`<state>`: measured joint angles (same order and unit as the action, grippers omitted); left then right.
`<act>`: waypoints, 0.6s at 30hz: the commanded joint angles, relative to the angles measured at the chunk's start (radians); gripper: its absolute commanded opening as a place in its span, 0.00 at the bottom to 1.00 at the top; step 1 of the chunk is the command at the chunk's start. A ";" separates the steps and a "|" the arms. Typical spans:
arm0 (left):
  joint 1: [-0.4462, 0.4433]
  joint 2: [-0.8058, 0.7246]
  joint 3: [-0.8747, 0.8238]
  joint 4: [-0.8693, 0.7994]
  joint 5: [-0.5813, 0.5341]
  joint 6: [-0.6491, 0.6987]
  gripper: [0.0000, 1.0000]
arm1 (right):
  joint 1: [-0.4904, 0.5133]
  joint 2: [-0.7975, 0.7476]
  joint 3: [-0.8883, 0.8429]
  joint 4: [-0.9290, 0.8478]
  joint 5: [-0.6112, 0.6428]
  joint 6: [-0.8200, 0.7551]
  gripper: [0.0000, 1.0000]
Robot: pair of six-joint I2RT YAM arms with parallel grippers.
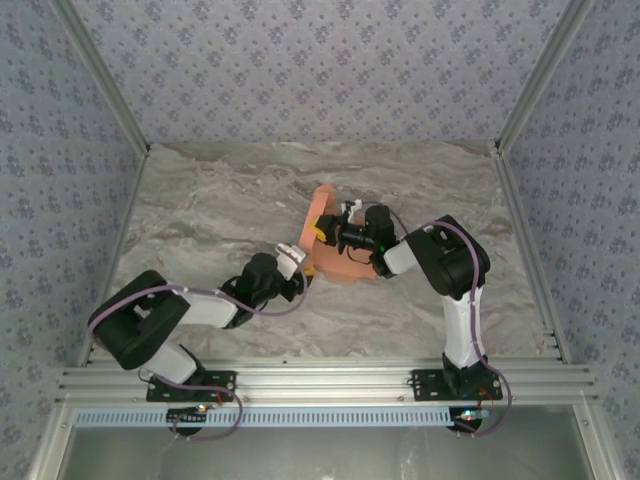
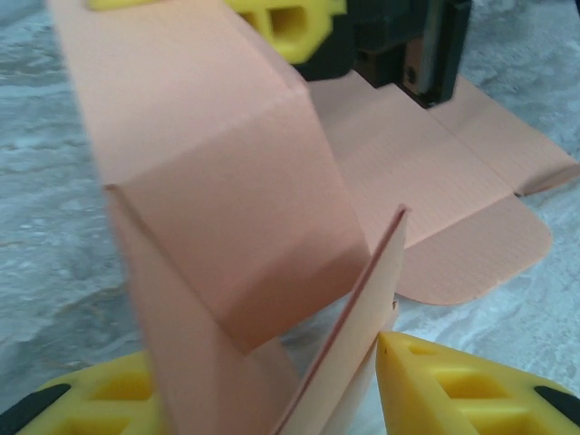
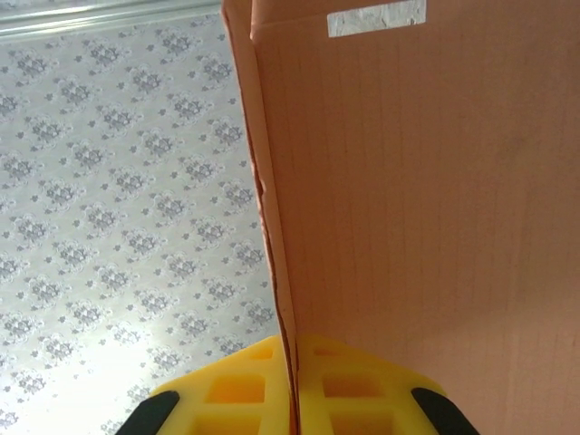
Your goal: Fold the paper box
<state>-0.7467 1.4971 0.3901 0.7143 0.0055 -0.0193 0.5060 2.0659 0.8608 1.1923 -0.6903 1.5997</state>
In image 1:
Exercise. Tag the grey metal sheet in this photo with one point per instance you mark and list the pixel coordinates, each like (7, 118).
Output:
(325, 455)

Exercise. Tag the wide aluminium frame rail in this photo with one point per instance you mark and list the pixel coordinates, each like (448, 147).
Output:
(325, 382)

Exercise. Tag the thin aluminium side rail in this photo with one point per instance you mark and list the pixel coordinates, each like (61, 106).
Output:
(116, 250)

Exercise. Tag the black controller board with LEDs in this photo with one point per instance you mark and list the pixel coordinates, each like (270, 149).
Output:
(187, 416)
(467, 420)

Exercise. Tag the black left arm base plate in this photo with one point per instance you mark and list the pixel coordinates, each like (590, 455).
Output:
(220, 387)

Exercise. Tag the aluminium lower frame rail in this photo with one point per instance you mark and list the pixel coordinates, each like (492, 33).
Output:
(50, 445)
(592, 445)

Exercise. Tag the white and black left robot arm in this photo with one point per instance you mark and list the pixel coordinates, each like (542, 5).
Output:
(205, 310)

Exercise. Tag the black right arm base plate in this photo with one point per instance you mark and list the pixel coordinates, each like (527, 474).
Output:
(425, 387)

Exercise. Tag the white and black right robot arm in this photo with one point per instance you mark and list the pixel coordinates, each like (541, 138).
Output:
(460, 325)

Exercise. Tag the aluminium frame post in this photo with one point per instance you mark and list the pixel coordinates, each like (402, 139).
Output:
(106, 75)
(539, 75)

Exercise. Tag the salmon pink paper box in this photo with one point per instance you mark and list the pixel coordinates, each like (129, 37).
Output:
(345, 267)

